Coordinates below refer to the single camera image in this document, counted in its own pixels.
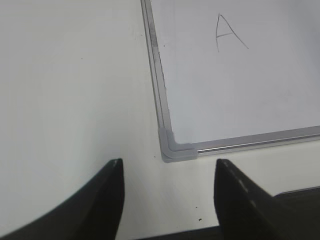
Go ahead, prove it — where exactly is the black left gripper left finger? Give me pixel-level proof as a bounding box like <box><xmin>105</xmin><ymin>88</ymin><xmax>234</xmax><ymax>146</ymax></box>
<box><xmin>2</xmin><ymin>158</ymin><xmax>125</xmax><ymax>240</ymax></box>

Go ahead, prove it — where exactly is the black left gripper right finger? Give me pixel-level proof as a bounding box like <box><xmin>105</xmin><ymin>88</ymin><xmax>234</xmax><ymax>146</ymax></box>
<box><xmin>213</xmin><ymin>159</ymin><xmax>283</xmax><ymax>240</ymax></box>

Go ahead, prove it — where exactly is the white board with grey frame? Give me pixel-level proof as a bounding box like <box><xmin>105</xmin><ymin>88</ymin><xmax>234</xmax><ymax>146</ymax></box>
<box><xmin>141</xmin><ymin>0</ymin><xmax>320</xmax><ymax>163</ymax></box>

